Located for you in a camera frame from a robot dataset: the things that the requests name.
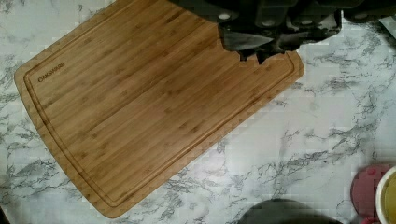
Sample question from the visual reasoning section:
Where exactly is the stainless steel toaster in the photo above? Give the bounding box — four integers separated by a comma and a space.
379, 15, 396, 38

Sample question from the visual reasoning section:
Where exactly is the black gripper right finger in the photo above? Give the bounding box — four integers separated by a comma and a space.
256, 10, 342, 64

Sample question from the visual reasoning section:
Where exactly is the dark grey round object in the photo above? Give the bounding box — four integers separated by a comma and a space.
237, 199, 342, 224

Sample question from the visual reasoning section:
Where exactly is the bamboo cutting board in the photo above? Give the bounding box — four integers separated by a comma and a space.
15, 0, 304, 218

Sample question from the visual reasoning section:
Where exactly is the white bowl with yellow liquid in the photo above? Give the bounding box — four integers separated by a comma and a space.
375, 166, 396, 224

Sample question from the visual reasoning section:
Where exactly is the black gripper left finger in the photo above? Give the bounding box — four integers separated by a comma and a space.
218, 21, 276, 61

